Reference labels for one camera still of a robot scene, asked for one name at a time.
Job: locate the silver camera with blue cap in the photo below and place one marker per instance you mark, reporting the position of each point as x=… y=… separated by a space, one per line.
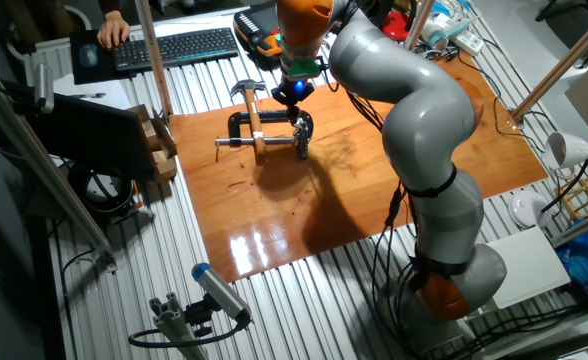
x=219 y=290

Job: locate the orange and black teach pendant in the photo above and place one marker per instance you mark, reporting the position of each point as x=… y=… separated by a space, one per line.
x=256 y=30

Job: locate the slanted wooden post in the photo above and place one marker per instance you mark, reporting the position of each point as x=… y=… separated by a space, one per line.
x=151 y=50
x=564 y=65

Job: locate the long aluminium rail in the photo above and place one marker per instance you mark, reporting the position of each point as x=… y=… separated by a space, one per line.
x=49 y=170

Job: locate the aluminium bar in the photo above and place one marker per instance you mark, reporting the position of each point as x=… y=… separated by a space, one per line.
x=584 y=225

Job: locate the white paper sheet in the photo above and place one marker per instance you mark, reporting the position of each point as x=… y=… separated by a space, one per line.
x=116 y=92

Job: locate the silver cylindrical camera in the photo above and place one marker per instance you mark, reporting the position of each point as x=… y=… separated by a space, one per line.
x=44 y=87

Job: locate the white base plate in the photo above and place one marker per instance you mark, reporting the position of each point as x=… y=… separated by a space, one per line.
x=529 y=265

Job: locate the black flat panel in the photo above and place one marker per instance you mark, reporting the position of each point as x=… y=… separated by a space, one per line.
x=89 y=135

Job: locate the black computer keyboard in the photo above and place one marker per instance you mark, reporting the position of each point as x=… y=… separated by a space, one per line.
x=174 y=47

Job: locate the small wooden rack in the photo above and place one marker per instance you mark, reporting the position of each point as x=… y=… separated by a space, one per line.
x=581 y=192

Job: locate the grey computer mouse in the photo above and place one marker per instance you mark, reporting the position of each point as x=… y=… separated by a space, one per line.
x=88 y=55

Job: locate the metal stand post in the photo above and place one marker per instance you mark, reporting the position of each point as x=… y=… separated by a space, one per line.
x=419 y=22

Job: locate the black round reel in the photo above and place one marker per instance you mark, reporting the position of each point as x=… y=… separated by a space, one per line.
x=94 y=206

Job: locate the wooden block stack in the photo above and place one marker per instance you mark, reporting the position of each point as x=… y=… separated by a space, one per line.
x=161 y=150

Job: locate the white round stand base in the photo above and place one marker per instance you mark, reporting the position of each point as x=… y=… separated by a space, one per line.
x=526 y=209

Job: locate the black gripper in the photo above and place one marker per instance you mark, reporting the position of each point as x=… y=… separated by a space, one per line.
x=294 y=90

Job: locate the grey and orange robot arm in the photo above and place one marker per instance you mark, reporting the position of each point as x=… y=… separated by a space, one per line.
x=424 y=125

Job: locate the forearm in dark sleeve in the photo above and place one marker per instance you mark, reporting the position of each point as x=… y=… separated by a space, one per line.
x=111 y=6

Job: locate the green gripper mount flange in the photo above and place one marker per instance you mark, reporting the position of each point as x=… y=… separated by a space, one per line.
x=303 y=67

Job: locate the black mouse pad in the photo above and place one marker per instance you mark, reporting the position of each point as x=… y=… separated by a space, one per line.
x=94 y=75

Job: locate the red round object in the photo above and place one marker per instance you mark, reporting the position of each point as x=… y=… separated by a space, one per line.
x=396 y=26

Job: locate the black C-clamp with screw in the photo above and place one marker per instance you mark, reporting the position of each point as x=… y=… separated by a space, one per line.
x=241 y=116

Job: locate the white desk lamp shade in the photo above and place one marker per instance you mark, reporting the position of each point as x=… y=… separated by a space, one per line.
x=566 y=149

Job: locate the short aluminium profile post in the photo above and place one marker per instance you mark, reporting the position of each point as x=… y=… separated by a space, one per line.
x=174 y=330

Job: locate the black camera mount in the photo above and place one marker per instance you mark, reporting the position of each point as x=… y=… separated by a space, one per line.
x=199 y=315

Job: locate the glossy brown wooden board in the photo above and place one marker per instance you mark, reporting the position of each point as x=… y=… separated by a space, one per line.
x=474 y=160

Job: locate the person's bare hand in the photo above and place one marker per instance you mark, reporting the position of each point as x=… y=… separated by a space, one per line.
x=112 y=30

